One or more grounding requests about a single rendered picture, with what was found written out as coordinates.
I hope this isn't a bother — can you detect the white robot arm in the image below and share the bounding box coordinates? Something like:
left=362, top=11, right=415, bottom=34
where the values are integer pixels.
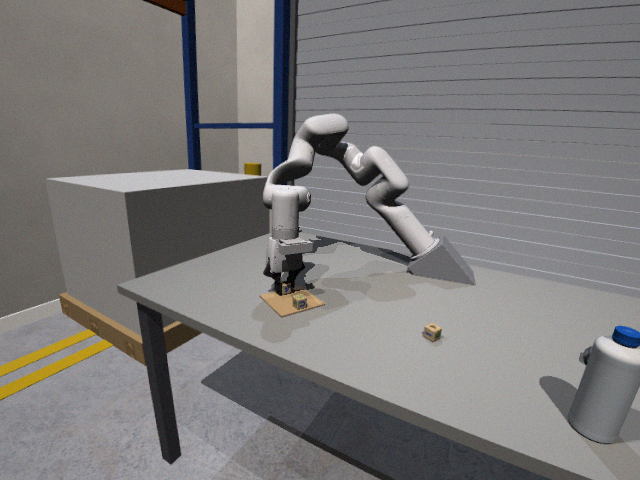
left=263, top=114, right=440, bottom=261

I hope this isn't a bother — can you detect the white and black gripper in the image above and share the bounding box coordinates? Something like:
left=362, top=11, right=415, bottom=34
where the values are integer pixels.
left=263, top=237, right=305, bottom=295

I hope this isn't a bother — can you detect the tan flat mat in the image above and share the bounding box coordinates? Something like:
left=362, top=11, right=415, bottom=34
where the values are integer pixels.
left=259, top=286, right=325, bottom=317

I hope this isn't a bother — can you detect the white bottle with blue cap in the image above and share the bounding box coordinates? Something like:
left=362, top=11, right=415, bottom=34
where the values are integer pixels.
left=568, top=326, right=640, bottom=444

